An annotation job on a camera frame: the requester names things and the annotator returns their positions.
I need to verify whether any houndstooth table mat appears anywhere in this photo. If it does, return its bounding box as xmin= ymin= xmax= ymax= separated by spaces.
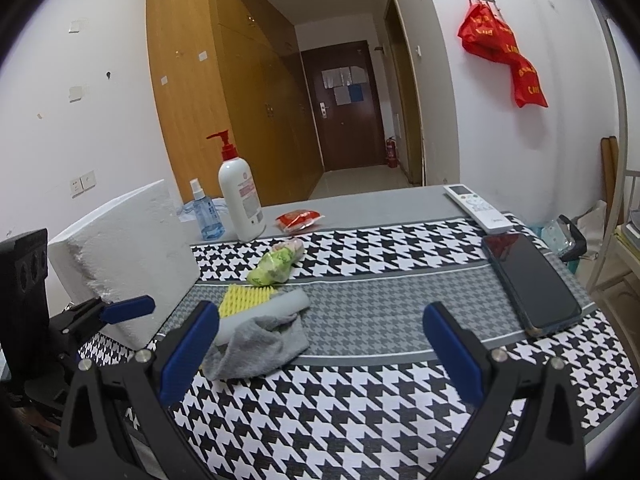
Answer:
xmin=74 ymin=211 xmax=640 ymax=480

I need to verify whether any grey cloth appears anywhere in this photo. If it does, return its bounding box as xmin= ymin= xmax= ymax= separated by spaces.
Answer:
xmin=201 ymin=314 xmax=310 ymax=380

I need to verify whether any green plastic snack bag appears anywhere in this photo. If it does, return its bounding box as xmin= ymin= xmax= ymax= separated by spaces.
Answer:
xmin=246 ymin=238 xmax=305 ymax=287

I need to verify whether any white styrofoam box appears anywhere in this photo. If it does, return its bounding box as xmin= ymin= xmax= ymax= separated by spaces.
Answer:
xmin=48 ymin=180 xmax=200 ymax=350

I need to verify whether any yellow mesh sponge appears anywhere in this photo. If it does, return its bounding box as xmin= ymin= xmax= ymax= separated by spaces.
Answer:
xmin=218 ymin=285 xmax=277 ymax=318

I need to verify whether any red fire extinguisher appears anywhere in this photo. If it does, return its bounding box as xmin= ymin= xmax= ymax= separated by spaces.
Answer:
xmin=385 ymin=138 xmax=398 ymax=168

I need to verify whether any dark brown entrance door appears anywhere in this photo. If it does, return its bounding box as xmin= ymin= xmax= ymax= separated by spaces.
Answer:
xmin=302 ymin=40 xmax=385 ymax=171

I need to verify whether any white remote control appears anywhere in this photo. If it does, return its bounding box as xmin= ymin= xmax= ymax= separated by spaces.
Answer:
xmin=444 ymin=184 xmax=513 ymax=234

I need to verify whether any metal bunk bed frame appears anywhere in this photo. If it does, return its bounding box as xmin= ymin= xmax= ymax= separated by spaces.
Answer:
xmin=587 ymin=0 xmax=630 ymax=302

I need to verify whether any brown side door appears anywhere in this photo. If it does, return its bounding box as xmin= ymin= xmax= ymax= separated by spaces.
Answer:
xmin=384 ymin=0 xmax=425 ymax=185

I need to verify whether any white lotion pump bottle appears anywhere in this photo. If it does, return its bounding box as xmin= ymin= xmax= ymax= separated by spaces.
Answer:
xmin=206 ymin=130 xmax=266 ymax=242

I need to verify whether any black smartphone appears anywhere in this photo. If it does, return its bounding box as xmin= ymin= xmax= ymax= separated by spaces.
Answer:
xmin=482 ymin=233 xmax=582 ymax=338

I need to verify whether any red hanging banner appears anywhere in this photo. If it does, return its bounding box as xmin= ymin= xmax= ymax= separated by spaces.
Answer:
xmin=458 ymin=0 xmax=548 ymax=108

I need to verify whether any wooden wardrobe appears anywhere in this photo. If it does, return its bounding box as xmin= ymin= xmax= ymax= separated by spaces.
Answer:
xmin=145 ymin=0 xmax=323 ymax=206

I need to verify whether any wall socket and switch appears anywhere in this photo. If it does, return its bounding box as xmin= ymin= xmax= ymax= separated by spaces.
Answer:
xmin=70 ymin=171 xmax=96 ymax=198

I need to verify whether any red snack packet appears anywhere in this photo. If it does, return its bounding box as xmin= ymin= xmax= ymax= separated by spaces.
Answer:
xmin=276 ymin=209 xmax=324 ymax=234

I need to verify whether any blue spray bottle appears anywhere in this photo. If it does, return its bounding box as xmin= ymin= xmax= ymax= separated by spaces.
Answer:
xmin=190 ymin=179 xmax=224 ymax=240

